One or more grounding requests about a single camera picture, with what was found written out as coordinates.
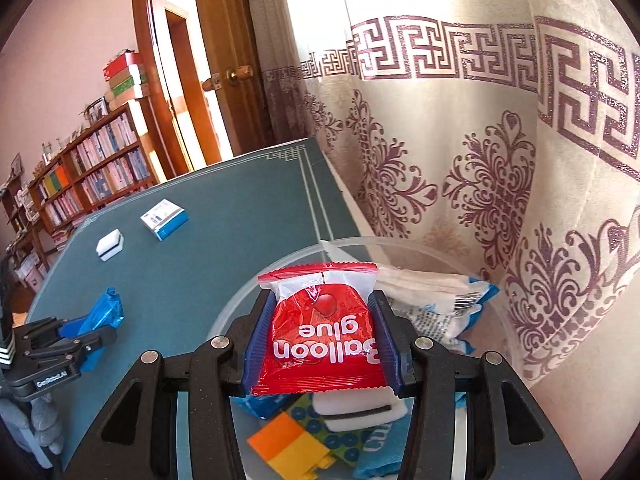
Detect white storage bins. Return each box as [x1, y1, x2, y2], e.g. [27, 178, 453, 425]
[15, 252, 48, 293]

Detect patterned cream curtain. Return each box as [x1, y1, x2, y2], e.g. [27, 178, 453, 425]
[242, 0, 640, 480]

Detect wooden door frame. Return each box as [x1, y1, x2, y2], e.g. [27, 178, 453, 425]
[131, 0, 221, 176]

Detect red and white packet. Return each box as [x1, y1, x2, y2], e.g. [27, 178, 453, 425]
[249, 261, 388, 397]

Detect white cotton swab bag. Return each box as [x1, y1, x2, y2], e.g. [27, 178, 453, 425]
[375, 266, 501, 356]

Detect large wooden bookshelf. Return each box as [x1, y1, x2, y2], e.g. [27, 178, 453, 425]
[27, 97, 161, 241]

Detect light blue packet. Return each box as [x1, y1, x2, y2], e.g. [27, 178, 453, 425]
[352, 417, 416, 480]

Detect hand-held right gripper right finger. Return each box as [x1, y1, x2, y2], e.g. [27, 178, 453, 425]
[366, 290, 583, 480]

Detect orange and yellow block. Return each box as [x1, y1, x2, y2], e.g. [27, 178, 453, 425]
[246, 412, 337, 480]

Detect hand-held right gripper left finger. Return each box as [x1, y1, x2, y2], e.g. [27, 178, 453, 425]
[64, 287, 278, 480]

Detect teal table mat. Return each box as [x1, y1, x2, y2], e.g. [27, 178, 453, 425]
[25, 137, 363, 466]

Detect clear plastic container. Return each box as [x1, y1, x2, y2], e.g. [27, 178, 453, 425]
[205, 236, 531, 480]

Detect blue plastic packet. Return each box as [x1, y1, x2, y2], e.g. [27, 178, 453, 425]
[232, 392, 301, 421]
[59, 287, 125, 373]

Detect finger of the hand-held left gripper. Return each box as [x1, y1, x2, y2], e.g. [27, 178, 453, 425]
[15, 316, 69, 351]
[24, 326, 119, 372]

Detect person's left hand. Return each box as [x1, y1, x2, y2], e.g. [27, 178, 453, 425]
[0, 392, 66, 468]

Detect small wooden shelf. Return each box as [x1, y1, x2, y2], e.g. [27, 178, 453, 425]
[0, 175, 51, 281]

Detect blue and white box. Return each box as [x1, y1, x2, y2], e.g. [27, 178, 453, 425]
[140, 198, 190, 242]

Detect wooden door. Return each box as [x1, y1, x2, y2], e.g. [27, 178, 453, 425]
[190, 0, 273, 166]

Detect white sponge with black stripe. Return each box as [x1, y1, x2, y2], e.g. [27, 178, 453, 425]
[95, 228, 125, 262]
[312, 385, 408, 433]

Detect green dotted box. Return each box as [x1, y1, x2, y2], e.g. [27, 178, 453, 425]
[285, 392, 381, 466]

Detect stack of colourful boxes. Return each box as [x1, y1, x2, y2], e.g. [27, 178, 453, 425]
[102, 50, 151, 111]

